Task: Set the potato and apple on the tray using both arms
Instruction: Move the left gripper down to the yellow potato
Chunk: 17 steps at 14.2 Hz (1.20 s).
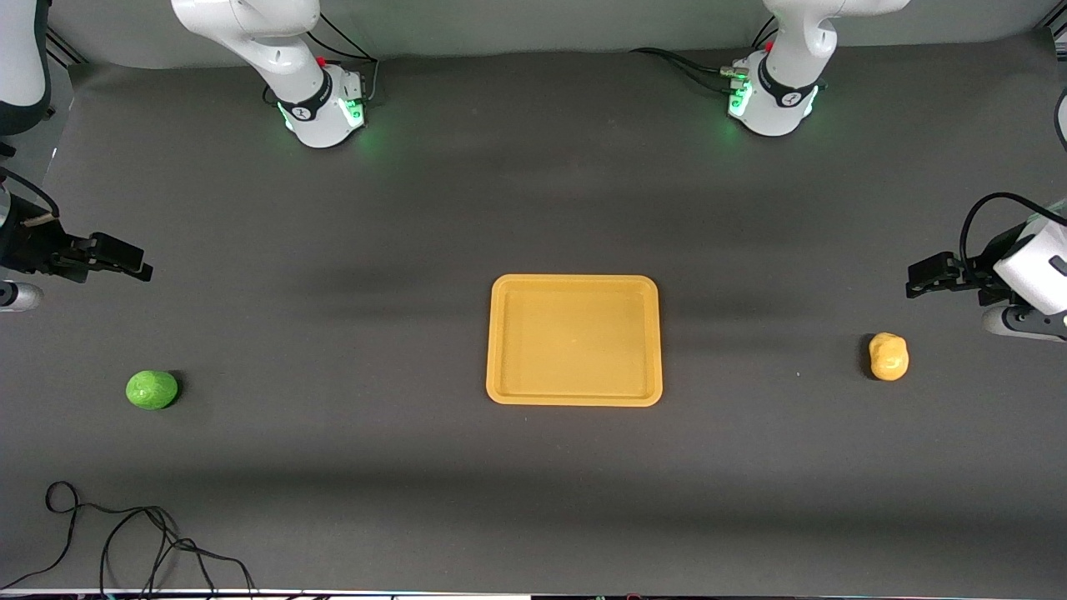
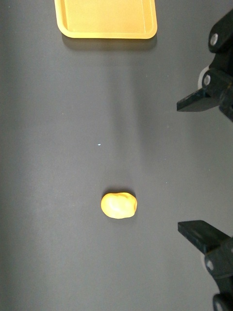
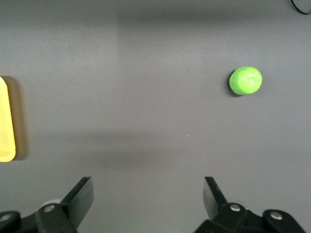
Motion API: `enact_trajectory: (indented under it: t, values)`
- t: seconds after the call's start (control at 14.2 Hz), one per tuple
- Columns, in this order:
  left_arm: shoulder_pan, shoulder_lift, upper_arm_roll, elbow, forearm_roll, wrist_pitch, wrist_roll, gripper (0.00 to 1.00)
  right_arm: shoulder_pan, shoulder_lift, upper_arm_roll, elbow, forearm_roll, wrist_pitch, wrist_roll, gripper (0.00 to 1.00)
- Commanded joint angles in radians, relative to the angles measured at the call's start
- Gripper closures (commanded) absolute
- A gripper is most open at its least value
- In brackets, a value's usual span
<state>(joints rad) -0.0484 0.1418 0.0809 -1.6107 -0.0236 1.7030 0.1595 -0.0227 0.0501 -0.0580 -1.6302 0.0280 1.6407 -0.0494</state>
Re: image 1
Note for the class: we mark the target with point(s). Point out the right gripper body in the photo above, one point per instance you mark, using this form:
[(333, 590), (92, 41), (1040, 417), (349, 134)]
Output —
[(32, 248)]

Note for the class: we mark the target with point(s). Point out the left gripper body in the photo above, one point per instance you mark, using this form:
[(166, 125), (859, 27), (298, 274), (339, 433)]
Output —
[(977, 273)]

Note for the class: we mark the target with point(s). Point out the yellow potato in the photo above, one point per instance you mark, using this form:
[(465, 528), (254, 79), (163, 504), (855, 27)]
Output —
[(889, 357)]

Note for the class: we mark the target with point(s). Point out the green apple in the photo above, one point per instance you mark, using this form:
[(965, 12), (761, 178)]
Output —
[(152, 389)]

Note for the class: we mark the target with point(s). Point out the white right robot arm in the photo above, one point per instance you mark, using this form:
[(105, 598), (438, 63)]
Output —
[(283, 50)]

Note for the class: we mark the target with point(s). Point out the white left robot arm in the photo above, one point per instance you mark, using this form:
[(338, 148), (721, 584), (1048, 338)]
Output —
[(788, 58)]

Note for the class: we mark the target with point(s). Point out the yellow plastic tray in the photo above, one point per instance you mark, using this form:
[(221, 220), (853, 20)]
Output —
[(575, 342)]

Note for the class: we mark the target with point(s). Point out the aluminium frame rail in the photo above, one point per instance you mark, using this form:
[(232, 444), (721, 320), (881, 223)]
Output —
[(67, 48), (1052, 33)]

